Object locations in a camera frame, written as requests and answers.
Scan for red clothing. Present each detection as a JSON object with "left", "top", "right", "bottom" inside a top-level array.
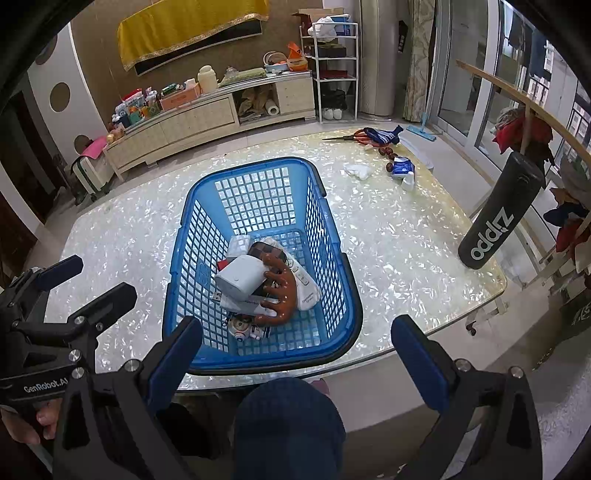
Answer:
[{"left": 492, "top": 113, "right": 555, "bottom": 155}]

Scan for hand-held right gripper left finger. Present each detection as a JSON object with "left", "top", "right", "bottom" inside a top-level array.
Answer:
[{"left": 53, "top": 315, "right": 204, "bottom": 480}]

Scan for white astronaut figurine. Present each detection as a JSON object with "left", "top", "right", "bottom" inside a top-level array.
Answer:
[{"left": 227, "top": 314, "right": 271, "bottom": 342}]

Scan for pink folder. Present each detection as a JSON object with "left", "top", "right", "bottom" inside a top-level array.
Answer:
[{"left": 82, "top": 136, "right": 108, "bottom": 160}]

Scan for white power adapter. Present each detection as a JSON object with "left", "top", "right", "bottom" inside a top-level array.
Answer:
[{"left": 226, "top": 235, "right": 252, "bottom": 259}]

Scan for brown checkered case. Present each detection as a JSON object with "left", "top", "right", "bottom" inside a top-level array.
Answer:
[{"left": 247, "top": 241, "right": 284, "bottom": 305}]

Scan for blue flat mop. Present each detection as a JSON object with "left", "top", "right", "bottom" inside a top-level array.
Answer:
[{"left": 406, "top": 88, "right": 437, "bottom": 141}]

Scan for red-handled scissors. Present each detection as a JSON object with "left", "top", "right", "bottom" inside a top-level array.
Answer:
[{"left": 322, "top": 127, "right": 375, "bottom": 145}]

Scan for green cushion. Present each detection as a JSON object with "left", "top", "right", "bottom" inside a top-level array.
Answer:
[{"left": 218, "top": 68, "right": 266, "bottom": 88}]

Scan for cluster of red dates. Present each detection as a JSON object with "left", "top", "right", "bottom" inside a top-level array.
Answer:
[{"left": 376, "top": 145, "right": 398, "bottom": 172}]

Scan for patterned curtain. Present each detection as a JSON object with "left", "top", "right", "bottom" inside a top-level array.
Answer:
[{"left": 404, "top": 0, "right": 437, "bottom": 123}]

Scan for cream thermos jug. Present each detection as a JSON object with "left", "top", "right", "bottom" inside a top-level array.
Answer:
[{"left": 198, "top": 65, "right": 219, "bottom": 93}]

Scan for white suitcase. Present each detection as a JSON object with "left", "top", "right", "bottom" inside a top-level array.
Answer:
[{"left": 69, "top": 154, "right": 114, "bottom": 201}]

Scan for person's leg in dark pants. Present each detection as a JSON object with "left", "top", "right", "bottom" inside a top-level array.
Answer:
[{"left": 231, "top": 377, "right": 347, "bottom": 480}]

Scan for orange snack bag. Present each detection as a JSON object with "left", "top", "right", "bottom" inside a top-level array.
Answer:
[{"left": 287, "top": 42, "right": 309, "bottom": 72}]

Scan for assorted bottles and packets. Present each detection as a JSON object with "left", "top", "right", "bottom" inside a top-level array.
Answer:
[{"left": 113, "top": 88, "right": 162, "bottom": 130}]

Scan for cardboard box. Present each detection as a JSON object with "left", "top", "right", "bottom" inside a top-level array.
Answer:
[{"left": 291, "top": 7, "right": 345, "bottom": 31}]

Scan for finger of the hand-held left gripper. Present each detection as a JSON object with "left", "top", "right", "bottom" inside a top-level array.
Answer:
[
  {"left": 31, "top": 255, "right": 85, "bottom": 292},
  {"left": 69, "top": 282, "right": 138, "bottom": 341}
]

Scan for yellow cloth cover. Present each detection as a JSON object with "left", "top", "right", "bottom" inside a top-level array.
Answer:
[{"left": 116, "top": 0, "right": 270, "bottom": 72}]

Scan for dark wooden door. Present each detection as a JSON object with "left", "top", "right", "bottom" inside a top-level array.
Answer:
[{"left": 0, "top": 92, "right": 65, "bottom": 222}]

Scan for white remote control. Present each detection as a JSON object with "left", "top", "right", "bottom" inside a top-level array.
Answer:
[{"left": 263, "top": 237, "right": 321, "bottom": 310}]

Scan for brown wooden massage comb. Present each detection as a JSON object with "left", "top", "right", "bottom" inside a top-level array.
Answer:
[{"left": 253, "top": 256, "right": 297, "bottom": 326}]

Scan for blue plastic basket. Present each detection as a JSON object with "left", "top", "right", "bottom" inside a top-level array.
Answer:
[{"left": 161, "top": 157, "right": 363, "bottom": 376}]

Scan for white plastic bag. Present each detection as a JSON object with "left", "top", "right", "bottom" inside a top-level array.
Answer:
[{"left": 308, "top": 16, "right": 338, "bottom": 38}]

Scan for black wall television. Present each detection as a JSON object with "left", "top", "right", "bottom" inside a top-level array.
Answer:
[{"left": 134, "top": 18, "right": 264, "bottom": 77}]

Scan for beige cloth bags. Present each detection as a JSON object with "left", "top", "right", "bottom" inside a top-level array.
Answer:
[{"left": 238, "top": 88, "right": 278, "bottom": 121}]

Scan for blue white striped cloth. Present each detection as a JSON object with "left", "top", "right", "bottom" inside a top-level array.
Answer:
[{"left": 365, "top": 124, "right": 404, "bottom": 146}]

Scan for silver standing air conditioner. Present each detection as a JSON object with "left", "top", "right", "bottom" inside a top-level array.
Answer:
[{"left": 358, "top": 0, "right": 400, "bottom": 118}]

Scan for cream tv cabinet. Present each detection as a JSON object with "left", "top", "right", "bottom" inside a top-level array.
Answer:
[{"left": 102, "top": 69, "right": 319, "bottom": 183}]

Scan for glass sliding door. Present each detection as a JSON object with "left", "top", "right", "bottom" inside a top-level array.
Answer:
[{"left": 436, "top": 0, "right": 578, "bottom": 162}]

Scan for wooden clothes rack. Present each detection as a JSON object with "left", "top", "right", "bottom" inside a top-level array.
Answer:
[{"left": 456, "top": 59, "right": 591, "bottom": 324}]

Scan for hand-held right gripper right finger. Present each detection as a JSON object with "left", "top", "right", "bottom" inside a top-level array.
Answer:
[{"left": 392, "top": 315, "right": 543, "bottom": 480}]

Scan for black punching bag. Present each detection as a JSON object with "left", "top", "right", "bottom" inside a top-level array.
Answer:
[{"left": 457, "top": 151, "right": 546, "bottom": 271}]

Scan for person's left hand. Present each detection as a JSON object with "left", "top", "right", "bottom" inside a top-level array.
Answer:
[{"left": 0, "top": 398, "right": 63, "bottom": 446}]

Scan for white metal shelf rack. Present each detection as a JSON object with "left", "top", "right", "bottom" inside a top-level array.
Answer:
[{"left": 299, "top": 21, "right": 360, "bottom": 123}]

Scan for white mini projector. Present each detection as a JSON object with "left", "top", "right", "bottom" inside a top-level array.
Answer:
[{"left": 215, "top": 255, "right": 267, "bottom": 296}]

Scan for pink tissue box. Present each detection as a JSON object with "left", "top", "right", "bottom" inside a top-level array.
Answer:
[{"left": 159, "top": 83, "right": 202, "bottom": 110}]

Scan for white pot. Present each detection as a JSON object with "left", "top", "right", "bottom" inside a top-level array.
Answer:
[{"left": 264, "top": 52, "right": 289, "bottom": 75}]

